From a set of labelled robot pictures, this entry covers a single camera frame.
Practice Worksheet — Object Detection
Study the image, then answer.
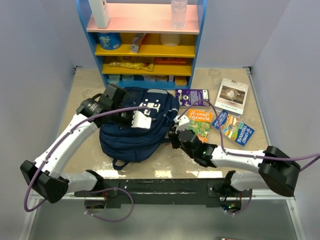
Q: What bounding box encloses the cream round container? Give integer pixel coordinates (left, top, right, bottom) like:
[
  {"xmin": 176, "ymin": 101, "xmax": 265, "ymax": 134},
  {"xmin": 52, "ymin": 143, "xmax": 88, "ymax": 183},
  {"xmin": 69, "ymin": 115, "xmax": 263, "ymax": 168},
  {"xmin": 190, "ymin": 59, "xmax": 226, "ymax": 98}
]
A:
[{"xmin": 159, "ymin": 33, "xmax": 181, "ymax": 47}]

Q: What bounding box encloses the silver foil snack packet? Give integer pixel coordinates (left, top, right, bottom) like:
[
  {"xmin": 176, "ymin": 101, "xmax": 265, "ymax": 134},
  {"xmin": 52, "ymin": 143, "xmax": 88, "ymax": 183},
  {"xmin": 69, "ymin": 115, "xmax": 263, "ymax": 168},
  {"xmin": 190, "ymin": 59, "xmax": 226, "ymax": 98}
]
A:
[{"xmin": 129, "ymin": 33, "xmax": 147, "ymax": 54}]

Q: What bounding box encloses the orange red snack box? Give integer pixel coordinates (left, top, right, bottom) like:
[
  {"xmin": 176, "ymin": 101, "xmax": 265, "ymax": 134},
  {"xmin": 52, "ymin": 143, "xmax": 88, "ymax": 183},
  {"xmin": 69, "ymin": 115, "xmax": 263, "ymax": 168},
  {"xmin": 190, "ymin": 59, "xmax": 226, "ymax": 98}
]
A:
[{"xmin": 154, "ymin": 57, "xmax": 188, "ymax": 65}]

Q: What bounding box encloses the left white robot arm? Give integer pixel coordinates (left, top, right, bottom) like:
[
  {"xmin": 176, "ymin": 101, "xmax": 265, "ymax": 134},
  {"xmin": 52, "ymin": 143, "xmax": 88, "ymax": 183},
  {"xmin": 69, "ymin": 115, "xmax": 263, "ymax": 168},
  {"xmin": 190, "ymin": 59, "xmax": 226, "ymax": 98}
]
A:
[{"xmin": 20, "ymin": 84, "xmax": 133, "ymax": 204}]

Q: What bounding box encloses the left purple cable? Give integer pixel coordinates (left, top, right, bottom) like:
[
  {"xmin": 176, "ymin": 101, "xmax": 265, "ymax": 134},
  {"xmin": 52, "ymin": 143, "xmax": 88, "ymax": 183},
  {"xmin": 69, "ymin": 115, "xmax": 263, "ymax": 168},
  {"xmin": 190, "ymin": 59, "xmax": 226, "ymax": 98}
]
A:
[{"xmin": 23, "ymin": 106, "xmax": 152, "ymax": 222}]

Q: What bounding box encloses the white coffee cover book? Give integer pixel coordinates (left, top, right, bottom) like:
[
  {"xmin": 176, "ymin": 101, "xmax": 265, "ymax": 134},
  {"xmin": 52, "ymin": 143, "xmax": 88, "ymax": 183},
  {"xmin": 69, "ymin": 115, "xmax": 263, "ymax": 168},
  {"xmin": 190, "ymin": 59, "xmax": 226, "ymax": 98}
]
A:
[{"xmin": 214, "ymin": 77, "xmax": 249, "ymax": 115}]

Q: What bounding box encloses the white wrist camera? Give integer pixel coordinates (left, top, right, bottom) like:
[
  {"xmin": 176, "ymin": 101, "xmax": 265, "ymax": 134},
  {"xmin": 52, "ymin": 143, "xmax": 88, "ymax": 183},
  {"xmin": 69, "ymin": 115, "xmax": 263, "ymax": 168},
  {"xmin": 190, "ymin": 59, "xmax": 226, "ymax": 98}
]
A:
[
  {"xmin": 131, "ymin": 110, "xmax": 152, "ymax": 129},
  {"xmin": 173, "ymin": 115, "xmax": 190, "ymax": 133}
]

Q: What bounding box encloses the black metal base plate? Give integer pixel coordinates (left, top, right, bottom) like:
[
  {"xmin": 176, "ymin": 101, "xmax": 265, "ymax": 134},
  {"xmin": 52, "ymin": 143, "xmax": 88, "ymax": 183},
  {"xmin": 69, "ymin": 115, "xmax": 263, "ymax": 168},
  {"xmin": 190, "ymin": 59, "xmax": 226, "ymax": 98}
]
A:
[{"xmin": 74, "ymin": 178, "xmax": 237, "ymax": 208}]

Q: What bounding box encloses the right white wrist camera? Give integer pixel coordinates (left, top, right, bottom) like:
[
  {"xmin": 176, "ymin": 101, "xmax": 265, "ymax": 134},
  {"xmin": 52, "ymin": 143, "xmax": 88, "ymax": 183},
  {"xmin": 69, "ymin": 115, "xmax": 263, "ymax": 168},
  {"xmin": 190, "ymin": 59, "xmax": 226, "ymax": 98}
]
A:
[{"xmin": 173, "ymin": 115, "xmax": 190, "ymax": 133}]

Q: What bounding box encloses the white rectangular bottle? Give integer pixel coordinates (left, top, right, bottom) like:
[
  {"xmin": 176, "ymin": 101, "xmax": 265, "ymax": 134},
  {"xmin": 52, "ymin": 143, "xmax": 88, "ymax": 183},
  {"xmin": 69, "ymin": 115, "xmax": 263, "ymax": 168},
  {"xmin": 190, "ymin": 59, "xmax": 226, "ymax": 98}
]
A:
[{"xmin": 88, "ymin": 0, "xmax": 111, "ymax": 29}]

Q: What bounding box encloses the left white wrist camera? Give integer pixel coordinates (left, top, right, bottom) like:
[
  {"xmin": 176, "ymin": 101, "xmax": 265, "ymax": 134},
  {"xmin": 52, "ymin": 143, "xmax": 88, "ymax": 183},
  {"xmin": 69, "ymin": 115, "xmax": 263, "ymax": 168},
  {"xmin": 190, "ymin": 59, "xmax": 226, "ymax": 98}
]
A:
[{"xmin": 131, "ymin": 110, "xmax": 152, "ymax": 129}]

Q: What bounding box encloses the purple cable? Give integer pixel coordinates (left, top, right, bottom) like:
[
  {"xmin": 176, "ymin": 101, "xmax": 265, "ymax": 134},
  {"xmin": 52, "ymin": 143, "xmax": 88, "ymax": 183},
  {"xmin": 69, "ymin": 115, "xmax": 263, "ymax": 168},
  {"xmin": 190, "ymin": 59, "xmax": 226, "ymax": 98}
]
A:
[
  {"xmin": 23, "ymin": 106, "xmax": 152, "ymax": 222},
  {"xmin": 176, "ymin": 99, "xmax": 320, "ymax": 216}
]

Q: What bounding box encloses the orange Treehouse book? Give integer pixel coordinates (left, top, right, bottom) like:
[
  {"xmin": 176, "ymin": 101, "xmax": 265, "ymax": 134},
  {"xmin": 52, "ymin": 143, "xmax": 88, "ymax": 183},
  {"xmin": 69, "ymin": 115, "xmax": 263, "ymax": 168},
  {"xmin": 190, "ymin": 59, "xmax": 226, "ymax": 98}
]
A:
[{"xmin": 187, "ymin": 109, "xmax": 213, "ymax": 143}]

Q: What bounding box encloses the small boxes bottom shelf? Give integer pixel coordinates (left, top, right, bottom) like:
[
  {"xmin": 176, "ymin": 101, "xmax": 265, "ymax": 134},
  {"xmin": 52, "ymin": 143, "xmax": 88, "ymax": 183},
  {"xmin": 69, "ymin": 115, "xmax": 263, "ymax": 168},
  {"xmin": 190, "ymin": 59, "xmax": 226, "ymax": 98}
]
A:
[{"xmin": 106, "ymin": 74, "xmax": 188, "ymax": 86}]

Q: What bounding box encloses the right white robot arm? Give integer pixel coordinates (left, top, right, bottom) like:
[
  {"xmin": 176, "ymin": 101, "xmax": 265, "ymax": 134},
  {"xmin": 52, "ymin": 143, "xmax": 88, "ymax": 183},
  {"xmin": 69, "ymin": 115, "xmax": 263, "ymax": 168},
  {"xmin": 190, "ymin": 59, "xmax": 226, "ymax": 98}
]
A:
[{"xmin": 168, "ymin": 127, "xmax": 301, "ymax": 197}]

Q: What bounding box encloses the blue snack canister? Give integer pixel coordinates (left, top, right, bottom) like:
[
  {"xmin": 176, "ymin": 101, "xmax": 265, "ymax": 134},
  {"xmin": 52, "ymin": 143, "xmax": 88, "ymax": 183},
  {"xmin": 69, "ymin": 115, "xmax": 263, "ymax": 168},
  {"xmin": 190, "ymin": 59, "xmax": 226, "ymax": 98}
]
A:
[{"xmin": 97, "ymin": 32, "xmax": 122, "ymax": 50}]

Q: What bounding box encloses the yellow snack bag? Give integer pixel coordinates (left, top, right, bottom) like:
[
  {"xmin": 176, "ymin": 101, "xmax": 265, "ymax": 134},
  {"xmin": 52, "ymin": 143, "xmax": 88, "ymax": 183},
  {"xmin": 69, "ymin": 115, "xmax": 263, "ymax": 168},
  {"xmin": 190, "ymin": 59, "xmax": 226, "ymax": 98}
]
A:
[{"xmin": 108, "ymin": 57, "xmax": 154, "ymax": 72}]

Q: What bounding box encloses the navy blue student backpack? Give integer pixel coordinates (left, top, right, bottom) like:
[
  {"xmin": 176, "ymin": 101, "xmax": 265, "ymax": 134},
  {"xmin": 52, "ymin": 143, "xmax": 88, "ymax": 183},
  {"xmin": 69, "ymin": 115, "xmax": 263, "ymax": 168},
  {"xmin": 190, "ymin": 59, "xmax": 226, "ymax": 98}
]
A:
[{"xmin": 99, "ymin": 87, "xmax": 180, "ymax": 171}]

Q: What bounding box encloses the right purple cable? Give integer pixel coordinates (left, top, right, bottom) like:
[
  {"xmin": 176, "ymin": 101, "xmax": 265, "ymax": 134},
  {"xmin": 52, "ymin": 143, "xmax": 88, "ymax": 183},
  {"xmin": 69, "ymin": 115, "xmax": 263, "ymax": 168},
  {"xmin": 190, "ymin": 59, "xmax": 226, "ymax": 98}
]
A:
[{"xmin": 176, "ymin": 99, "xmax": 320, "ymax": 216}]

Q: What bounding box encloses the blue Treehouse book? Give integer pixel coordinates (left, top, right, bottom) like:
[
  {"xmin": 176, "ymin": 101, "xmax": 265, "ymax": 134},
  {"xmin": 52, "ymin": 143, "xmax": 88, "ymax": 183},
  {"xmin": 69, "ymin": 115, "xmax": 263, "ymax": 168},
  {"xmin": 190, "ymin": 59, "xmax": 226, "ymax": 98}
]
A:
[{"xmin": 211, "ymin": 110, "xmax": 255, "ymax": 147}]

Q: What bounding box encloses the purple paperback book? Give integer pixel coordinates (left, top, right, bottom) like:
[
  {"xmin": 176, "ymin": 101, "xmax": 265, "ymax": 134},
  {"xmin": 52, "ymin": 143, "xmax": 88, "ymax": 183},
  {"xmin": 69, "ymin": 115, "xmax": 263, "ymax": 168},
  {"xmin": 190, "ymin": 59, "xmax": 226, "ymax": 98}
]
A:
[{"xmin": 175, "ymin": 88, "xmax": 210, "ymax": 107}]

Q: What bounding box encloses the blue colourful shelf unit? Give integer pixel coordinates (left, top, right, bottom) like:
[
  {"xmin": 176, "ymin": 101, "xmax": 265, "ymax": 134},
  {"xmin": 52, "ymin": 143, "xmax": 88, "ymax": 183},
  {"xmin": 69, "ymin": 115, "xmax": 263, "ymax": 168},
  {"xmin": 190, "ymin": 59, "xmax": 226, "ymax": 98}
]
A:
[{"xmin": 75, "ymin": 0, "xmax": 208, "ymax": 90}]

